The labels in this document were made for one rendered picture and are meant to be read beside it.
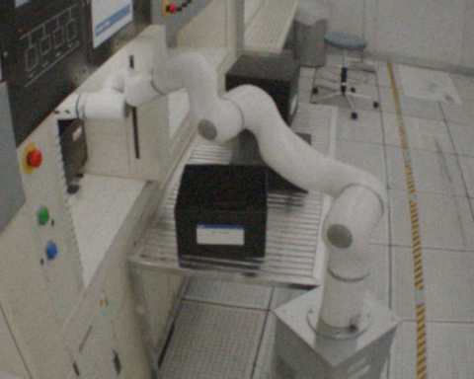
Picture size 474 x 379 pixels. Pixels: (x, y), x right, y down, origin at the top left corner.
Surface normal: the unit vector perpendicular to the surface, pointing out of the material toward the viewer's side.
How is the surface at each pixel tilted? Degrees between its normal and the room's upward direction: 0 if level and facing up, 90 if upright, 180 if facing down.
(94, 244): 0
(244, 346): 0
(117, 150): 90
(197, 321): 0
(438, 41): 90
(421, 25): 90
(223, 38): 90
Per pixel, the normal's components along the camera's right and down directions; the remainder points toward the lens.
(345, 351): 0.00, -0.84
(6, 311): -0.19, 0.53
